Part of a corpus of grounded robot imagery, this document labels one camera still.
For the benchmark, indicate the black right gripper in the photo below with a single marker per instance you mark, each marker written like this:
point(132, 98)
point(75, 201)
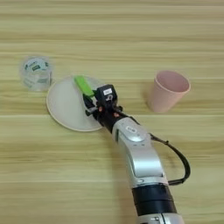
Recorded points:
point(108, 115)

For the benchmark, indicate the green rectangular block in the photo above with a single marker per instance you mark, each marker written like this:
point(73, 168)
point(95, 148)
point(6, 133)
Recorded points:
point(84, 85)

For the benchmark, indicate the round beige plate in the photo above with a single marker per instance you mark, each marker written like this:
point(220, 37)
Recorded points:
point(65, 105)

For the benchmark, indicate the pink plastic cup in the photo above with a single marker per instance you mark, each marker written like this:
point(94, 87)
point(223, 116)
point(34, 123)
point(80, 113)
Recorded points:
point(169, 90)

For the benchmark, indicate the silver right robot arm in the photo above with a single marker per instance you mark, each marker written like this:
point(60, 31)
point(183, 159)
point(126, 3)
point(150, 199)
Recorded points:
point(145, 163)

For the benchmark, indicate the small black box white label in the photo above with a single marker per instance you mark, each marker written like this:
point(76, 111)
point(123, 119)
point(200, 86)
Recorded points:
point(106, 94)

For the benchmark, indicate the clear tape roll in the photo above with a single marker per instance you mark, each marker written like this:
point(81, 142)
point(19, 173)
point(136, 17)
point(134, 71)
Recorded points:
point(36, 74)

